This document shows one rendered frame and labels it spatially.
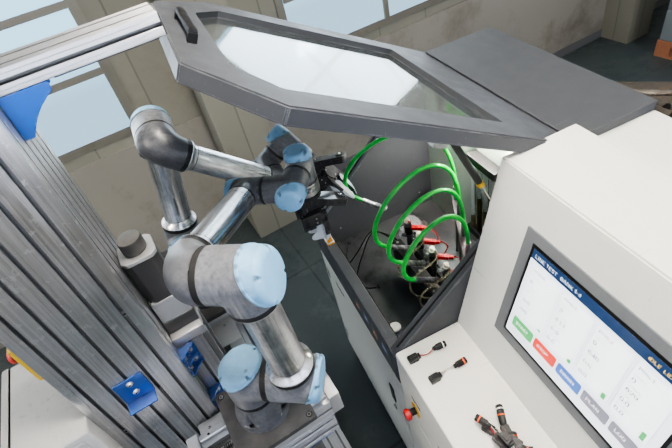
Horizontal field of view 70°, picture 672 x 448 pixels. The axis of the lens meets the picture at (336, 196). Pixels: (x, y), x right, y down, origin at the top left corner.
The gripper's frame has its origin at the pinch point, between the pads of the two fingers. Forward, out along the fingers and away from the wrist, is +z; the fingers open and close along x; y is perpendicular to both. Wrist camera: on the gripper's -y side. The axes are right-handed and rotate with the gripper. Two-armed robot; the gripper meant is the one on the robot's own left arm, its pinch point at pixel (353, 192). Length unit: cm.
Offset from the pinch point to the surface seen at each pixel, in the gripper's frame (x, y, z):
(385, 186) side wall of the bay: -29.4, 5.5, 13.3
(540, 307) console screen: 50, -38, 41
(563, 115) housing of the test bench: 8, -65, 24
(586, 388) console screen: 63, -37, 54
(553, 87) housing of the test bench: -6, -67, 21
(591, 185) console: 43, -64, 26
